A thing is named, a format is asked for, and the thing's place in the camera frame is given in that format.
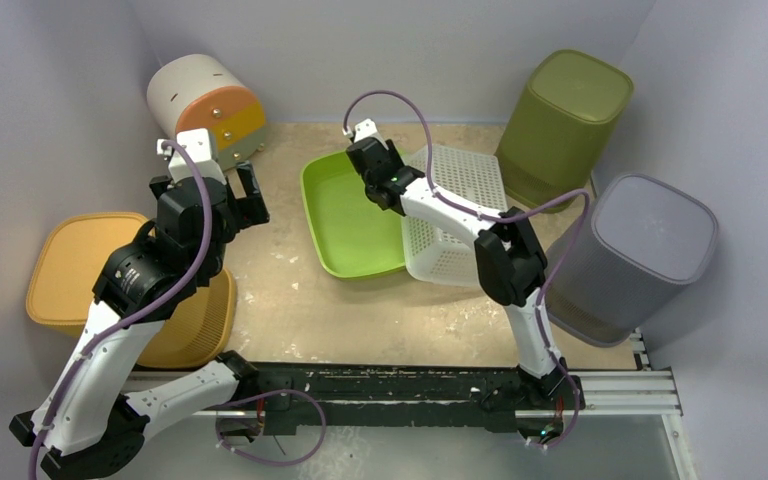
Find green solid tray underneath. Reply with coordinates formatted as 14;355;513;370
300;151;405;280

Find light green mesh tray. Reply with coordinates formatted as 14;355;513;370
401;144;508;288

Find yellow slatted waste basket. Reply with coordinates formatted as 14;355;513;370
25;212;237;370

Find olive green waste basket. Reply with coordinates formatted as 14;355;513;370
495;49;634;207

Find grey slatted waste basket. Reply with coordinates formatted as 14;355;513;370
545;173;719;348

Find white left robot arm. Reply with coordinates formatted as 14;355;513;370
9;162;269;479

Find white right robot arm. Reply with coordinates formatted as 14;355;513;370
346;135;581;407

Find white drawer cabinet coloured fronts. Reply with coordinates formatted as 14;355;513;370
146;54;267;170

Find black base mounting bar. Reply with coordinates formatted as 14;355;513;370
219;362;585;437

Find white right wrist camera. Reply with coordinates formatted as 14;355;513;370
343;118;386;145

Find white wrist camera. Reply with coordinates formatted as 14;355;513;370
156;128;227;185
343;118;386;145

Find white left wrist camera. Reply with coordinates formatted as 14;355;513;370
156;128;227;185

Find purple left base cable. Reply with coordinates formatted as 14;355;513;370
214;387;328;468

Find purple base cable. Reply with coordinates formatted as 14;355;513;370
523;380;587;452
214;387;328;468

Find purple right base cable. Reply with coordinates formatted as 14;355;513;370
523;380;587;452

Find aluminium frame rail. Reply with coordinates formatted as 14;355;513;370
95;369;683;419

